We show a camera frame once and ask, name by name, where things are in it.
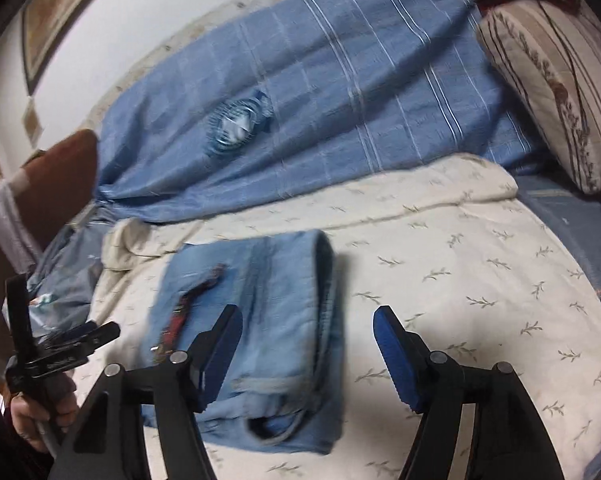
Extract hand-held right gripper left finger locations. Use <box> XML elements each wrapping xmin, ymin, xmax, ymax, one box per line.
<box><xmin>48</xmin><ymin>304</ymin><xmax>244</xmax><ymax>480</ymax></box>

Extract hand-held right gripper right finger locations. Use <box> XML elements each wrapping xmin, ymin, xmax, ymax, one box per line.
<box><xmin>372</xmin><ymin>305</ymin><xmax>566</xmax><ymax>480</ymax></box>

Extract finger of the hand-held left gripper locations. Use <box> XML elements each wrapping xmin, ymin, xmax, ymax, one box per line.
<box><xmin>43</xmin><ymin>321</ymin><xmax>122</xmax><ymax>357</ymax></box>
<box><xmin>4</xmin><ymin>274</ymin><xmax>37</xmax><ymax>361</ymax></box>

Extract blue denim pants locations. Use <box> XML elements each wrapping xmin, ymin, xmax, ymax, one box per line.
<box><xmin>139</xmin><ymin>228</ymin><xmax>348</xmax><ymax>457</ymax></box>

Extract person's left hand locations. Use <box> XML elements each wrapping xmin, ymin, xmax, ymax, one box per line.
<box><xmin>9</xmin><ymin>374</ymin><xmax>80</xmax><ymax>457</ymax></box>

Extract cream leaf-print blanket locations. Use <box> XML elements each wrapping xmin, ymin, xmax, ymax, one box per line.
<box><xmin>88</xmin><ymin>152</ymin><xmax>601</xmax><ymax>480</ymax></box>

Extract pale pink hanging cloth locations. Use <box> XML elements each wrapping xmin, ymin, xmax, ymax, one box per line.
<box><xmin>0</xmin><ymin>175</ymin><xmax>44</xmax><ymax>273</ymax></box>

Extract small framed picture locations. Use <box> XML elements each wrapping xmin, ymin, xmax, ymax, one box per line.
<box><xmin>21</xmin><ymin>97</ymin><xmax>44</xmax><ymax>136</ymax></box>

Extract blue plaid bed cover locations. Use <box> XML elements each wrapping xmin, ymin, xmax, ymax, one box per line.
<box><xmin>94</xmin><ymin>0</ymin><xmax>546</xmax><ymax>223</ymax></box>

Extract large framed painting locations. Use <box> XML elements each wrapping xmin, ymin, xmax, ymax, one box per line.
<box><xmin>20</xmin><ymin>0</ymin><xmax>141</xmax><ymax>97</ymax></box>

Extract striped beige pillow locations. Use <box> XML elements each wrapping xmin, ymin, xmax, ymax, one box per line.
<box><xmin>475</xmin><ymin>0</ymin><xmax>601</xmax><ymax>196</ymax></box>

